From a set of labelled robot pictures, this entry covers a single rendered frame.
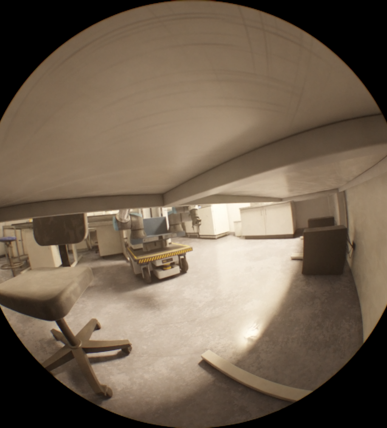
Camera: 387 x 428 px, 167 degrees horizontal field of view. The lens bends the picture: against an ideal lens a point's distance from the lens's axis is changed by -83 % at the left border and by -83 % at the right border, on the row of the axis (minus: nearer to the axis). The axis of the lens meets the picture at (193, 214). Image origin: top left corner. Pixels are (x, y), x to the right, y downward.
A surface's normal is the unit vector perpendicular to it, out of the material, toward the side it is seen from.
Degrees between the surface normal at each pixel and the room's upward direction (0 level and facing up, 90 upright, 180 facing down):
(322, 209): 90
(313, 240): 90
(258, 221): 90
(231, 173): 90
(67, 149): 180
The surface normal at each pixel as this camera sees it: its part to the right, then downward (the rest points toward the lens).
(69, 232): 0.39, -0.08
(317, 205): -0.78, 0.08
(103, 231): 0.61, -0.11
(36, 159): 0.13, 0.99
